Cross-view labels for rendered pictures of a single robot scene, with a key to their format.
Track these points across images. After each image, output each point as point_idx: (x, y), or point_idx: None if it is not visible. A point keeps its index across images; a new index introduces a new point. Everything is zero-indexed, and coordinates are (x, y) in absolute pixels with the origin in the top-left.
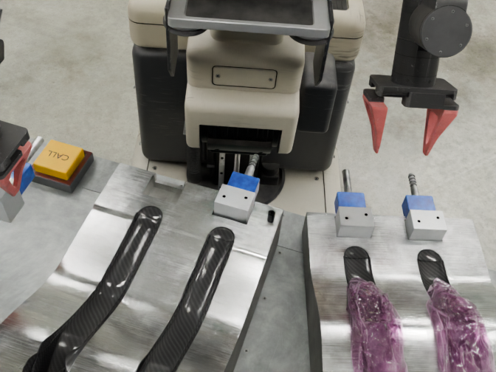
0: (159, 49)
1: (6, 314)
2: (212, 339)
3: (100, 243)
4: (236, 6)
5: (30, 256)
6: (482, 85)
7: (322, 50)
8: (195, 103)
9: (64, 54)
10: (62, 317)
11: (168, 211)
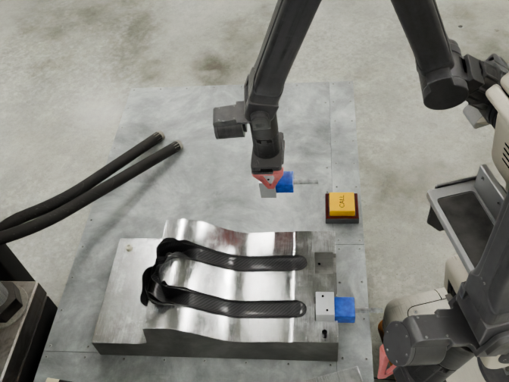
0: None
1: (233, 230)
2: (220, 325)
3: (270, 245)
4: (473, 227)
5: (272, 223)
6: None
7: None
8: (451, 263)
9: None
10: (209, 245)
11: (306, 271)
